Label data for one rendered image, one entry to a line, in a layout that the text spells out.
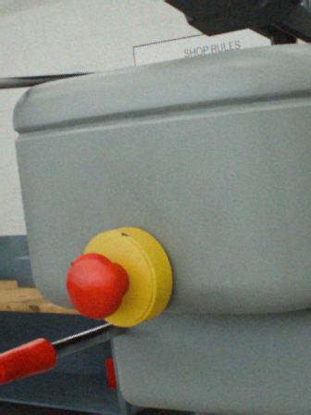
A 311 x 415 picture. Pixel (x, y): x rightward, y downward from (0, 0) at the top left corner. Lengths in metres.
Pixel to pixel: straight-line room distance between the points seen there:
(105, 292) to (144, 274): 0.03
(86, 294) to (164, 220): 0.07
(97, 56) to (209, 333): 5.78
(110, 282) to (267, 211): 0.10
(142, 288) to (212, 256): 0.05
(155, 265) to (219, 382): 0.16
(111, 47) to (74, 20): 0.37
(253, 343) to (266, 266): 0.14
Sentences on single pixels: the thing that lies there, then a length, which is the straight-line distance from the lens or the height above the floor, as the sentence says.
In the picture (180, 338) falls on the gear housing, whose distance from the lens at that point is 0.73.
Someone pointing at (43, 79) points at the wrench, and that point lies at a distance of 0.71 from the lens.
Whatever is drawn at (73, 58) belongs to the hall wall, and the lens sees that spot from 6.60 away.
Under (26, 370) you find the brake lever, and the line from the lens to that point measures 0.68.
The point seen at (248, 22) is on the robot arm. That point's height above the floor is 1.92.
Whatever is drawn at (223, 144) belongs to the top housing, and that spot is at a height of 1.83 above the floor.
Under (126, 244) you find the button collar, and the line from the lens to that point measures 0.59.
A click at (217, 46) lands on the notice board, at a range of 5.89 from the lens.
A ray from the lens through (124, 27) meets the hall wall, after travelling 6.31.
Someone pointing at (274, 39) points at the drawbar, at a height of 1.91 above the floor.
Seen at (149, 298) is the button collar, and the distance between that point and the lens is 0.59.
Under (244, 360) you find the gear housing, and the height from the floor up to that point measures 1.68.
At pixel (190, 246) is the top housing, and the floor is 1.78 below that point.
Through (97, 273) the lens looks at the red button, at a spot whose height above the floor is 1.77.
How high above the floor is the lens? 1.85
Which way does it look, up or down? 5 degrees down
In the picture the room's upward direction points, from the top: 7 degrees counter-clockwise
